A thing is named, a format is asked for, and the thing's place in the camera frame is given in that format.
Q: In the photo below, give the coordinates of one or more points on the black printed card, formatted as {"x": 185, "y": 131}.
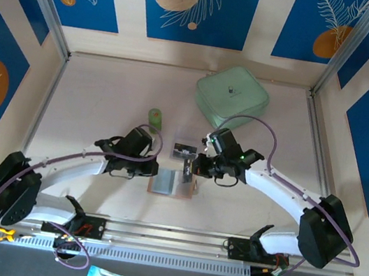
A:
{"x": 187, "y": 174}
{"x": 184, "y": 152}

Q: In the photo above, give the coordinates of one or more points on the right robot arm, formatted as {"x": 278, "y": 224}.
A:
{"x": 278, "y": 192}

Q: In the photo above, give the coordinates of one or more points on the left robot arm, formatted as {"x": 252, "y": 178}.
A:
{"x": 68, "y": 175}

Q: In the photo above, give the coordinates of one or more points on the green cylindrical bottle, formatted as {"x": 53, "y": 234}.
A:
{"x": 154, "y": 120}

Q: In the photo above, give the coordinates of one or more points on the green square zip pouch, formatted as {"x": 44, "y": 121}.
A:
{"x": 230, "y": 96}

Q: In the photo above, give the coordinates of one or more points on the aluminium mounting rail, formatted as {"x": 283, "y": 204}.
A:
{"x": 168, "y": 236}

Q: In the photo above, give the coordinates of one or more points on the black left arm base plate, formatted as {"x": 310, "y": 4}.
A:
{"x": 95, "y": 227}

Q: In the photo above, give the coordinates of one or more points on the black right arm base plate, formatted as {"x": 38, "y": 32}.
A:
{"x": 240, "y": 248}

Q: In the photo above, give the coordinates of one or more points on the aluminium table side rail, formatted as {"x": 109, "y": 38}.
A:
{"x": 317, "y": 149}
{"x": 47, "y": 97}

